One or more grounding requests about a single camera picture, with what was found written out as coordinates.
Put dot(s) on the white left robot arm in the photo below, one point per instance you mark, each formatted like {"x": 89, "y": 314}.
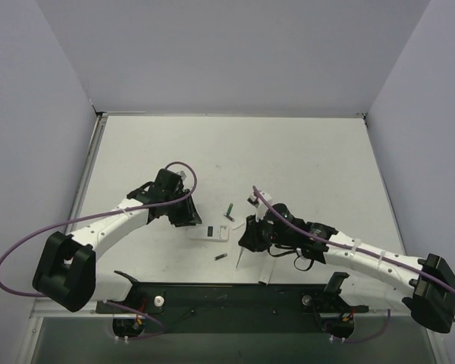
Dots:
{"x": 67, "y": 272}

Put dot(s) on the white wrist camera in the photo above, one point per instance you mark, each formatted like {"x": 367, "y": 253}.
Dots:
{"x": 182, "y": 175}
{"x": 259, "y": 204}

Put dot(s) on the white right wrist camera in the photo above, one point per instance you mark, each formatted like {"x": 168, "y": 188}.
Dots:
{"x": 259, "y": 204}

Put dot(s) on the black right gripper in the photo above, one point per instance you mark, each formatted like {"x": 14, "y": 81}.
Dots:
{"x": 254, "y": 236}

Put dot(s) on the white battery cover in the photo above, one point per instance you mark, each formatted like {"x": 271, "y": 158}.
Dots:
{"x": 237, "y": 224}

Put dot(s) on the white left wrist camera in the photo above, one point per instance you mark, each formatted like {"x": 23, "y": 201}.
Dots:
{"x": 182, "y": 175}

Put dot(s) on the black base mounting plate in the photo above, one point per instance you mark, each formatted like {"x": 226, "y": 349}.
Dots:
{"x": 235, "y": 308}

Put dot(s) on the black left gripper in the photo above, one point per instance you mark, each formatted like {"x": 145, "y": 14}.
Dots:
{"x": 187, "y": 211}

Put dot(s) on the aluminium frame rail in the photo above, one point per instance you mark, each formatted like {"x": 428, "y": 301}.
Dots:
{"x": 46, "y": 308}

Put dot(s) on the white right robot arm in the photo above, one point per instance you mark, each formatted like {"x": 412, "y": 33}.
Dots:
{"x": 371, "y": 277}

